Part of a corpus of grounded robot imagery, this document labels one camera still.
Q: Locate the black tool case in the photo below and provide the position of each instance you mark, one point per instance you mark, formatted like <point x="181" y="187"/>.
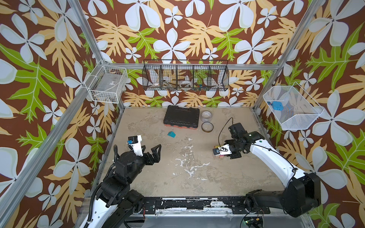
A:
<point x="182" y="117"/>

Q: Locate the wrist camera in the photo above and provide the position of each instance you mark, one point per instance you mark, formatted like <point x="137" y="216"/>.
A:
<point x="222" y="150"/>
<point x="134" y="143"/>

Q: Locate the black wire basket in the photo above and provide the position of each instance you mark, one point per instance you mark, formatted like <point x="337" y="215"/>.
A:
<point x="185" y="75"/>

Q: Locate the aluminium frame post left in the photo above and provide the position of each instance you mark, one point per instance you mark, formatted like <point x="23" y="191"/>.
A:
<point x="68" y="174"/>

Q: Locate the white wire basket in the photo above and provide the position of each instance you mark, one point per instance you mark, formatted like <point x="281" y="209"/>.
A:
<point x="106" y="82"/>
<point x="301" y="110"/>

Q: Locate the teal block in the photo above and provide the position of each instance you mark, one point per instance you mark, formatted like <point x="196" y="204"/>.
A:
<point x="171" y="134"/>

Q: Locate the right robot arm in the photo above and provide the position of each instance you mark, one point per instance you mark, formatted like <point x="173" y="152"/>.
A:
<point x="301" y="192"/>

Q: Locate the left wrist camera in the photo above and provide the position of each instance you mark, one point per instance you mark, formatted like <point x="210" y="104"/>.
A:
<point x="134" y="143"/>

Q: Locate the brown tape roll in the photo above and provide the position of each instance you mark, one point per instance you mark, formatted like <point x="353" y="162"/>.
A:
<point x="207" y="127"/>

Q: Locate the white wire basket right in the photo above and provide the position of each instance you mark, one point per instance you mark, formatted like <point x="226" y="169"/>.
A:
<point x="301" y="110"/>

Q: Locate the aluminium frame post right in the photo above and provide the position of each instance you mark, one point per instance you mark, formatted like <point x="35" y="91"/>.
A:
<point x="299" y="32"/>

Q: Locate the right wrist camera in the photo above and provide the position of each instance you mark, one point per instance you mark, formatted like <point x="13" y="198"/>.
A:
<point x="222" y="150"/>

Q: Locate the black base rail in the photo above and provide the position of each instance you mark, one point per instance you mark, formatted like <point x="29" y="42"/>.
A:
<point x="233" y="204"/>

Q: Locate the aluminium frame post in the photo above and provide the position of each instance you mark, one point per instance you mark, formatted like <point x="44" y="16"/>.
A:
<point x="299" y="32"/>
<point x="68" y="174"/>

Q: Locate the white wire basket left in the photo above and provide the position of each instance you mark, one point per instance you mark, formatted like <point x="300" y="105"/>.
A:
<point x="106" y="82"/>

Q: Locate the blue object in basket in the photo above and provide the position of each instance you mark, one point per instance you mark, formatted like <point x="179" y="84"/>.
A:
<point x="277" y="106"/>

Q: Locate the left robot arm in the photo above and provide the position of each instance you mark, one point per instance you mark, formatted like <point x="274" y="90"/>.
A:
<point x="113" y="201"/>

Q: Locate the clear tape roll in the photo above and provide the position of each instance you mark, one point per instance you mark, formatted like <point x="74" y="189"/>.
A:
<point x="206" y="116"/>

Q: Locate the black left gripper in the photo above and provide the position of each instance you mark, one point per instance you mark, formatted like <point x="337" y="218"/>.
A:
<point x="151" y="161"/>

